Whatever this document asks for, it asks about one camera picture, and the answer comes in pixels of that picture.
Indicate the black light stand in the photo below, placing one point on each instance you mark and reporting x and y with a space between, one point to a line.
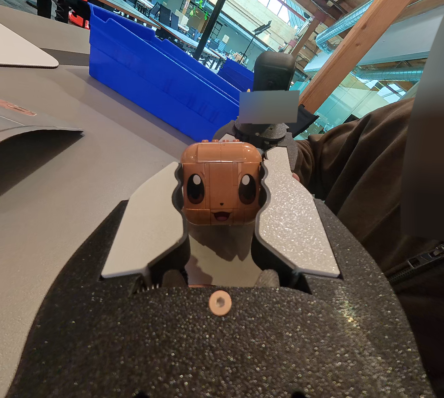
258 32

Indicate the grey instruction booklet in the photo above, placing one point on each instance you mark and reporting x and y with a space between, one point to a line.
27 124

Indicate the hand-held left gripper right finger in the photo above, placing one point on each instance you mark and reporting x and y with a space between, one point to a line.
295 228

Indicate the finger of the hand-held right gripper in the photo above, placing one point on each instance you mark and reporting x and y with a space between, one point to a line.
281 160

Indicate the large silver air duct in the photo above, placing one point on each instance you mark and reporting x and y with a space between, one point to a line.
347 23

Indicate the white desk stand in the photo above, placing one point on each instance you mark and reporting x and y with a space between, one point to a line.
20 51

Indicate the black steel column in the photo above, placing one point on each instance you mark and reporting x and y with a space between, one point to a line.
218 6

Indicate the wooden beam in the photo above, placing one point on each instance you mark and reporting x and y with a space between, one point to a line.
374 23

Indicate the thin silver air duct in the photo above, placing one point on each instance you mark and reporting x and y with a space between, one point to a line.
388 72

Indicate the person's brown zip jacket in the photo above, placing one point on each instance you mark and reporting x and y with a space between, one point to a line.
426 301

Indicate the blue plastic bin stack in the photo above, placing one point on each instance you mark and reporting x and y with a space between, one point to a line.
237 74

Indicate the person's right hand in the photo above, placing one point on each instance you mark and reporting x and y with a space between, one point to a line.
297 178

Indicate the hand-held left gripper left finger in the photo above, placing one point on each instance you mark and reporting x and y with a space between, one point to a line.
149 224

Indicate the brown lego head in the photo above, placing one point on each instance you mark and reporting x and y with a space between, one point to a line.
222 176

